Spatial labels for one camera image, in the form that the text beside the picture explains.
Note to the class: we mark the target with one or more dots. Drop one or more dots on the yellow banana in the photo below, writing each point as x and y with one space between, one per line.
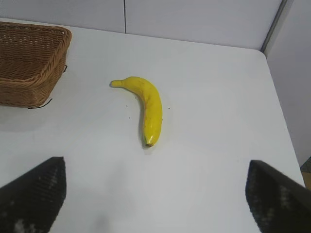
151 106

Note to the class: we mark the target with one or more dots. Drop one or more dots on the grey metal partition post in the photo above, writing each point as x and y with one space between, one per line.
274 25

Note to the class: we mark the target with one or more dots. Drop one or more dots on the brown cardboard box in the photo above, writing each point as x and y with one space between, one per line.
306 173

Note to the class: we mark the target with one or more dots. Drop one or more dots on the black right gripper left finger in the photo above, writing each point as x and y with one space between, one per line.
31 196

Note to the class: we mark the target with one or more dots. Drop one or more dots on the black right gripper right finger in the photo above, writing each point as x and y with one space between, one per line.
277 201

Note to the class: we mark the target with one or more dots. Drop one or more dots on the brown wicker basket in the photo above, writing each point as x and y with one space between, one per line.
29 63

